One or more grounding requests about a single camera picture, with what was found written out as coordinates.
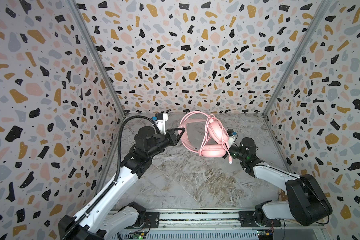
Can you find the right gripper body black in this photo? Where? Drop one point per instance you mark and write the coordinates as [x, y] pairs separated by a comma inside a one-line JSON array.
[[234, 151]]

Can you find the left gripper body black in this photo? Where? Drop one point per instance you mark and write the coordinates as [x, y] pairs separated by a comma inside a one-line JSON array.
[[167, 140]]

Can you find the pink headphones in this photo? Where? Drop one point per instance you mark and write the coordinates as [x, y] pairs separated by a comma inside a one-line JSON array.
[[214, 143]]

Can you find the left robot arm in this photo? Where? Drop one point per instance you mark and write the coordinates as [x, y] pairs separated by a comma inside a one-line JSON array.
[[92, 221]]

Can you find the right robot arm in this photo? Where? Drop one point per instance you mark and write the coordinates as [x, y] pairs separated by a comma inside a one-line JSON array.
[[306, 202]]

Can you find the right circuit board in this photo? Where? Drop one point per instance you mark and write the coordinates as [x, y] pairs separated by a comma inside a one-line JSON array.
[[264, 235]]

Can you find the circuit board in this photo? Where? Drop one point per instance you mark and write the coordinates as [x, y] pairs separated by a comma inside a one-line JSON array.
[[137, 236], [264, 235]]

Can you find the left circuit board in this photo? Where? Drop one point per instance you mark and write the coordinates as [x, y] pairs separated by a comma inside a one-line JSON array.
[[137, 236]]

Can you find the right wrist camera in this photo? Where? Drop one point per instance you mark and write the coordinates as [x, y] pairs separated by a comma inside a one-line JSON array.
[[232, 137]]

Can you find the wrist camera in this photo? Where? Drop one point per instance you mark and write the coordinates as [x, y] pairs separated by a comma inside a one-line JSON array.
[[232, 137], [160, 120]]

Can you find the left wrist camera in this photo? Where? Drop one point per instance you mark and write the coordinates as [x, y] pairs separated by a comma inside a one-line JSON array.
[[160, 120]]

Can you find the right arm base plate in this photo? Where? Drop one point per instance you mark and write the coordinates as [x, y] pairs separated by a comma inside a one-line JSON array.
[[252, 220]]

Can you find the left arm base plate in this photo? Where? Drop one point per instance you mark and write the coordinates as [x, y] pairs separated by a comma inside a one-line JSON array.
[[148, 220]]

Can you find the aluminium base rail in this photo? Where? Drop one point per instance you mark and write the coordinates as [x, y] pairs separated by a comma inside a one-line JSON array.
[[213, 219]]

